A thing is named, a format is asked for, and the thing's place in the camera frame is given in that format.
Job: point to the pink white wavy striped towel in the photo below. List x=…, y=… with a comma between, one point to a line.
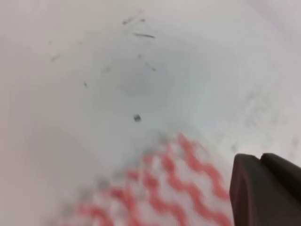
x=181, y=182

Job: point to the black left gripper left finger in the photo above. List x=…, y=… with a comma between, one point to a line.
x=257, y=198

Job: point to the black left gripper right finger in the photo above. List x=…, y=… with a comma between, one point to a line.
x=287, y=173

